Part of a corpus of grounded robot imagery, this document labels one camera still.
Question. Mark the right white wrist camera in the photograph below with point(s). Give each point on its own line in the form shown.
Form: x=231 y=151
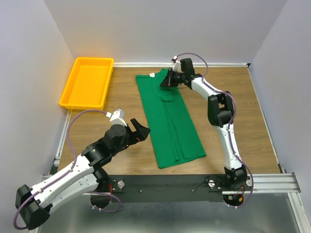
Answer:
x=176 y=64

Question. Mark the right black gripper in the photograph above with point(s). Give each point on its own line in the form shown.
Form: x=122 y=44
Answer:
x=168 y=82

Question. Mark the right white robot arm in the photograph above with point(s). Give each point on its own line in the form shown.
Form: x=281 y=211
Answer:
x=221 y=111

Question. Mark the aluminium frame rail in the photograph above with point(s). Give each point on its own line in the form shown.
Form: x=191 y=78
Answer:
x=276 y=183

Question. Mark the green t shirt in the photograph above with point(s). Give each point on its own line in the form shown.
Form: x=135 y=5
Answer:
x=173 y=134

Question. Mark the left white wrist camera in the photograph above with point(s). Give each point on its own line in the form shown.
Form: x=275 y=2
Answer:
x=117 y=117

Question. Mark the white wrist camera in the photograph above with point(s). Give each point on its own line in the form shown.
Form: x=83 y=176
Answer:
x=117 y=117
x=176 y=64

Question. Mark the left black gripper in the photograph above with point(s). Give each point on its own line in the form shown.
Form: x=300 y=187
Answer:
x=140 y=134

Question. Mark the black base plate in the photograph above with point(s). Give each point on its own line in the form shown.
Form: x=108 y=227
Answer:
x=173 y=188

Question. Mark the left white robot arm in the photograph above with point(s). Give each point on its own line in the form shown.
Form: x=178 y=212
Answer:
x=35 y=204

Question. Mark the yellow plastic tray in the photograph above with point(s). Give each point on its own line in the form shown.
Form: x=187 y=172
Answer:
x=87 y=84

